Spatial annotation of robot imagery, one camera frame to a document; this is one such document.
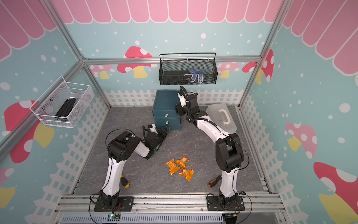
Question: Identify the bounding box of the dark teal drawer cabinet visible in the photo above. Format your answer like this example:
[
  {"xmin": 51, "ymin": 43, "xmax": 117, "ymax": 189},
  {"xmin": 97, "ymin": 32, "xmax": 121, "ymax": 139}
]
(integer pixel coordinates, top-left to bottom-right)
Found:
[{"xmin": 152, "ymin": 90, "xmax": 181, "ymax": 130}]

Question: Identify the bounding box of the yellow black screwdriver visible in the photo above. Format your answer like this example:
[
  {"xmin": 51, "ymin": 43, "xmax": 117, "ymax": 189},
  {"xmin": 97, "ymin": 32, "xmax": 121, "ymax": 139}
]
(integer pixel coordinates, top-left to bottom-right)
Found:
[{"xmin": 120, "ymin": 175, "xmax": 130, "ymax": 189}]

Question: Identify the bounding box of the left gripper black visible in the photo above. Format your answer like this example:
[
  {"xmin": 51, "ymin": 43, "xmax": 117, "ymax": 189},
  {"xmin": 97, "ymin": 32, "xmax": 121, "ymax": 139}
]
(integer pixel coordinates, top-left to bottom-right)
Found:
[{"xmin": 151, "ymin": 125, "xmax": 170, "ymax": 150}]

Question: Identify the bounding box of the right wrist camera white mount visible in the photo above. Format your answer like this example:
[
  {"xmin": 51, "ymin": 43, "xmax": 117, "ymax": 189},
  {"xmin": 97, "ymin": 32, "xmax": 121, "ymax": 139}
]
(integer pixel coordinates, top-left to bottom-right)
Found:
[{"xmin": 178, "ymin": 91, "xmax": 186, "ymax": 107}]

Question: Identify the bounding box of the black device in white basket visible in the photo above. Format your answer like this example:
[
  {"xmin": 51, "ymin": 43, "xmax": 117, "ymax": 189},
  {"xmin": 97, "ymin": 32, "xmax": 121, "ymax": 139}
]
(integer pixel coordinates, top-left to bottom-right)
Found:
[{"xmin": 54, "ymin": 97, "xmax": 76, "ymax": 122}]

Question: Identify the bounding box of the orange black screwdriver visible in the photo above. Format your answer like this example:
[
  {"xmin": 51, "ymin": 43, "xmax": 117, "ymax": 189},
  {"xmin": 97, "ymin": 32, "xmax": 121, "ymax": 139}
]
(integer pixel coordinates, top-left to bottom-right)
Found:
[{"xmin": 208, "ymin": 175, "xmax": 222, "ymax": 188}]

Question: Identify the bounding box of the green lit circuit board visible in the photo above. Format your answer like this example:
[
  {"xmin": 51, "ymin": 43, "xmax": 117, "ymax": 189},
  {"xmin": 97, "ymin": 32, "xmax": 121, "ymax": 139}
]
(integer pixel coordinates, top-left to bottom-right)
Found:
[{"xmin": 107, "ymin": 213, "xmax": 121, "ymax": 222}]

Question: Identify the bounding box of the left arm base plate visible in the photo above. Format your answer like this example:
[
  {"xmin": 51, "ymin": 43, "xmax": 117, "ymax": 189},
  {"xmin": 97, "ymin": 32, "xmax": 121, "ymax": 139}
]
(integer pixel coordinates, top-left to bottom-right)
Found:
[{"xmin": 94, "ymin": 196, "xmax": 134, "ymax": 212}]

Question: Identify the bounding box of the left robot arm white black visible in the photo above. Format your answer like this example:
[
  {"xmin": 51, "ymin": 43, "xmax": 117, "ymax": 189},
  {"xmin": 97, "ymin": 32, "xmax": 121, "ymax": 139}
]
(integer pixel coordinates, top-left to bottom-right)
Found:
[{"xmin": 97, "ymin": 124, "xmax": 170, "ymax": 207}]

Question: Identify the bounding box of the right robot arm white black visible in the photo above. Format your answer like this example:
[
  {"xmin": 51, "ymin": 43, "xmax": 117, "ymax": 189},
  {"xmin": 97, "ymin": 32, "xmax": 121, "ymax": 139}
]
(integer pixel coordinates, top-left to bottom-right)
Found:
[{"xmin": 175, "ymin": 86, "xmax": 245, "ymax": 207}]

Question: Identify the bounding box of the white wire wall basket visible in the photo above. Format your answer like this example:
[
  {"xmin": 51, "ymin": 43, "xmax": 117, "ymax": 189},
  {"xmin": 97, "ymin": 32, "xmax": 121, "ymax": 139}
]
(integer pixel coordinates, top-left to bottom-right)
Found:
[{"xmin": 30, "ymin": 77, "xmax": 95, "ymax": 128}]

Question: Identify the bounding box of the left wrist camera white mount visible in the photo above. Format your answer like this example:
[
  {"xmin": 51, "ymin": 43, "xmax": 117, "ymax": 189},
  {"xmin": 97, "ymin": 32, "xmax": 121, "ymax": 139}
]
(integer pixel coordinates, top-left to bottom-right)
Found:
[{"xmin": 147, "ymin": 124, "xmax": 158, "ymax": 134}]

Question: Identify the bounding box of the orange cookie packet top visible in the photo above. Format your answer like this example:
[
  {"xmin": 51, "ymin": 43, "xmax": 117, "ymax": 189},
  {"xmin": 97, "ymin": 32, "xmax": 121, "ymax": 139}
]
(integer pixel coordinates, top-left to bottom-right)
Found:
[{"xmin": 175, "ymin": 155, "xmax": 189, "ymax": 169}]

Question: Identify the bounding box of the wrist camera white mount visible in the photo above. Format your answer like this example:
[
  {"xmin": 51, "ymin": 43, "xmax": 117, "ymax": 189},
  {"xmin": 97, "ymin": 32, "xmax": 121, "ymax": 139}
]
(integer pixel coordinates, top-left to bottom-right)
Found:
[
  {"xmin": 147, "ymin": 124, "xmax": 158, "ymax": 134},
  {"xmin": 178, "ymin": 91, "xmax": 186, "ymax": 107}
]

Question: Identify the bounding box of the orange cookie packet bottom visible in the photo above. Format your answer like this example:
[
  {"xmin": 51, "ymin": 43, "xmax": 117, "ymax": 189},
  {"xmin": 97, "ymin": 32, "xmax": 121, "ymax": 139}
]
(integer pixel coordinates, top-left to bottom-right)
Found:
[{"xmin": 178, "ymin": 169, "xmax": 194, "ymax": 182}]

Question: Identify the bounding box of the clear plastic storage box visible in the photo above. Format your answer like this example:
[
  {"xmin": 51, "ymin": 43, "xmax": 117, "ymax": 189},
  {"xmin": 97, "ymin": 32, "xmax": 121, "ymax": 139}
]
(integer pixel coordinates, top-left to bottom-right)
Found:
[{"xmin": 206, "ymin": 103, "xmax": 237, "ymax": 134}]

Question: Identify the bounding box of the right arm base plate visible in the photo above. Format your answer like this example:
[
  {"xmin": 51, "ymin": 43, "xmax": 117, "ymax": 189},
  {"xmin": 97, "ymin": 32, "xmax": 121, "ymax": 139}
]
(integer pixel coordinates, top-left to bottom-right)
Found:
[{"xmin": 206, "ymin": 194, "xmax": 245, "ymax": 212}]

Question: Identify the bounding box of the black wire mesh basket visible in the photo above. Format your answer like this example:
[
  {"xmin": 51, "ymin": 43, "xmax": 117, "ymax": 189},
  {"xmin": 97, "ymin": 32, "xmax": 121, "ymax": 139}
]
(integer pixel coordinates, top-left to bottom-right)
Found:
[{"xmin": 158, "ymin": 52, "xmax": 218, "ymax": 85}]

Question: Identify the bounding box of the blue white item in basket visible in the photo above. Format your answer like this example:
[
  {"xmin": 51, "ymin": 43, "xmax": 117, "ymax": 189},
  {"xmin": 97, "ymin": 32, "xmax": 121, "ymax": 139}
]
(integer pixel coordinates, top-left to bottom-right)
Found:
[{"xmin": 183, "ymin": 67, "xmax": 204, "ymax": 84}]

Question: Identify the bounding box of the black box in mesh basket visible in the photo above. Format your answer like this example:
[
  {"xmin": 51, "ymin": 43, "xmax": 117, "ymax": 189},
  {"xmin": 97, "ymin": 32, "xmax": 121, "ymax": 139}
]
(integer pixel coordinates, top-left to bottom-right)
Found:
[{"xmin": 159, "ymin": 71, "xmax": 191, "ymax": 85}]

